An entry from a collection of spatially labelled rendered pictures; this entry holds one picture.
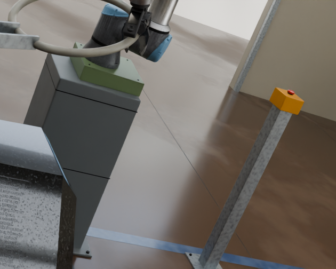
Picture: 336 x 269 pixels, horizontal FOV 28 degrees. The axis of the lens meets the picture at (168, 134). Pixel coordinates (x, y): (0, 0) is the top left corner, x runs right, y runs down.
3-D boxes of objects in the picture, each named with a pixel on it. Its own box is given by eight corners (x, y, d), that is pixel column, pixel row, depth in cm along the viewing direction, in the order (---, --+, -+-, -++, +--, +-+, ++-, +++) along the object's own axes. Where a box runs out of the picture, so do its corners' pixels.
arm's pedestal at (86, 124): (-12, 187, 358) (38, 41, 331) (76, 205, 378) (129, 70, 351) (-8, 240, 315) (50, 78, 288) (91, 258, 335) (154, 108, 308)
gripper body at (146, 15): (151, 26, 247) (154, -3, 240) (144, 37, 240) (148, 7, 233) (131, 22, 248) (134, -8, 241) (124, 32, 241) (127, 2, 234)
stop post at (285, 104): (228, 279, 369) (316, 105, 335) (197, 275, 360) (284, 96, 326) (213, 257, 386) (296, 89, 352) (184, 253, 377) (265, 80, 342)
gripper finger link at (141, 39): (152, 50, 251) (149, 28, 245) (147, 57, 246) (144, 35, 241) (144, 49, 251) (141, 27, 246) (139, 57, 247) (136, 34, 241)
